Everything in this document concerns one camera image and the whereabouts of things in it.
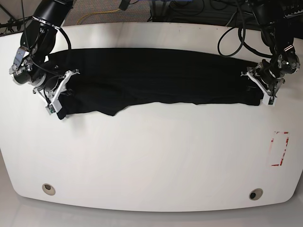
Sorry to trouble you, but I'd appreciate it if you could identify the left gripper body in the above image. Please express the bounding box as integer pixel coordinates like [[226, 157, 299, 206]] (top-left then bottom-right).
[[241, 46, 299, 106]]

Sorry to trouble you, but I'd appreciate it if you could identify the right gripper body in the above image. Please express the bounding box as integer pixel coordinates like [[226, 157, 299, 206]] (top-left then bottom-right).
[[9, 47, 80, 107]]

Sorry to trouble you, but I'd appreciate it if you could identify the left table grommet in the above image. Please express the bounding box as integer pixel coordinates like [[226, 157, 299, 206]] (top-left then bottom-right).
[[42, 183, 56, 196]]

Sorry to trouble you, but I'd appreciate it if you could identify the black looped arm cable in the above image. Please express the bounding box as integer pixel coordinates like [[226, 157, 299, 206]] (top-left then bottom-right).
[[217, 4, 273, 60]]

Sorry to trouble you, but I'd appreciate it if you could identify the right table grommet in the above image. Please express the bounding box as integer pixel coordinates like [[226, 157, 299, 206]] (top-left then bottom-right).
[[249, 188, 263, 201]]

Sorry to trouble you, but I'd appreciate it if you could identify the table grommet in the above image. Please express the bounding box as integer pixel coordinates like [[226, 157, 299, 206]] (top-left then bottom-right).
[[249, 188, 263, 201], [42, 183, 56, 196]]

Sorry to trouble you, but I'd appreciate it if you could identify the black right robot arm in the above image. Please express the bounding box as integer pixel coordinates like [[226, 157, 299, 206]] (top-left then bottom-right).
[[9, 0, 79, 114]]

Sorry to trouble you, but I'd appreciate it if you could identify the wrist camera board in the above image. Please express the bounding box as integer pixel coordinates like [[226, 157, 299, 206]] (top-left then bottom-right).
[[45, 103, 62, 115], [262, 95, 276, 106]]

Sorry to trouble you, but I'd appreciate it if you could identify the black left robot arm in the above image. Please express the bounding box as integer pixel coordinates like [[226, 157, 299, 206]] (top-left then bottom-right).
[[244, 0, 300, 106]]

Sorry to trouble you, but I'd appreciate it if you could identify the red tape rectangle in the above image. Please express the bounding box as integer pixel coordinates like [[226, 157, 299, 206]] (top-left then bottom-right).
[[268, 131, 290, 167]]

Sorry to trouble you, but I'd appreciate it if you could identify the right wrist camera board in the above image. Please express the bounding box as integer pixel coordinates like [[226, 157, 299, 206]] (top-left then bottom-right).
[[45, 103, 62, 115]]

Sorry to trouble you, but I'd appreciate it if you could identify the black T-shirt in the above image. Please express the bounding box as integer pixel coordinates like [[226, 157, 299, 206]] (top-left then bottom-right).
[[49, 48, 263, 119]]

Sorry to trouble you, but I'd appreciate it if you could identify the yellow cable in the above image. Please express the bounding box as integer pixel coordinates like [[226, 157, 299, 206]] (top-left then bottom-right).
[[75, 9, 120, 25]]

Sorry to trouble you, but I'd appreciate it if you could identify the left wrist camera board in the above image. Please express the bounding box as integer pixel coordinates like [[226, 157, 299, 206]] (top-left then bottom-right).
[[262, 95, 276, 106]]

